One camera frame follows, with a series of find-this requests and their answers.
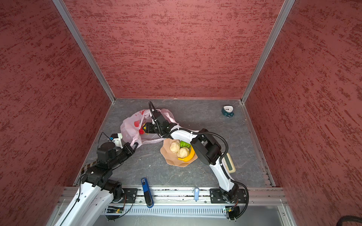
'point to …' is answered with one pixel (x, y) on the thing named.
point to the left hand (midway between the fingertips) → (139, 146)
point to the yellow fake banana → (191, 154)
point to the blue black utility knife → (149, 200)
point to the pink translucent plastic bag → (130, 126)
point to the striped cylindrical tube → (85, 168)
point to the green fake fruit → (183, 144)
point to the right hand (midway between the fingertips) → (145, 130)
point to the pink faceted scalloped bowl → (172, 157)
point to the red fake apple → (141, 131)
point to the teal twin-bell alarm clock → (227, 111)
